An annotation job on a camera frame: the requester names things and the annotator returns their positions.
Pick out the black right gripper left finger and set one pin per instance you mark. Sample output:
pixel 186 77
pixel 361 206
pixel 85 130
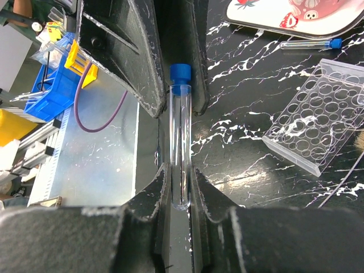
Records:
pixel 133 237

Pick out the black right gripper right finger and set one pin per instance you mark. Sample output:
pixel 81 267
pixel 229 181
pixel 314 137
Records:
pixel 229 238

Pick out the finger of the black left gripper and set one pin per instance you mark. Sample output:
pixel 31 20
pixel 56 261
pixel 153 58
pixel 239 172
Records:
pixel 182 33
pixel 121 38

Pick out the blue cap test tube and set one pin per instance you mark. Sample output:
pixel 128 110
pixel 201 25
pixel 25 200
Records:
pixel 311 44
pixel 180 110

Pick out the yellow plastic object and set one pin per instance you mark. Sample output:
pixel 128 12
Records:
pixel 77 62

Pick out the blue plastic storage bin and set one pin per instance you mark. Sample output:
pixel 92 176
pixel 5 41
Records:
pixel 59 96

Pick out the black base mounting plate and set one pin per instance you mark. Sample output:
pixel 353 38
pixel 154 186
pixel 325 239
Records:
pixel 152 147

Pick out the clear acrylic tube rack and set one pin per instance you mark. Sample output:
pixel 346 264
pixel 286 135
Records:
pixel 321 117

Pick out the strawberry print white tray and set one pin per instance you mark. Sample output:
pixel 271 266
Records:
pixel 303 19

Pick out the slotted cable duct rail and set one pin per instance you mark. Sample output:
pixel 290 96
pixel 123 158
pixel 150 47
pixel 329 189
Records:
pixel 43 182

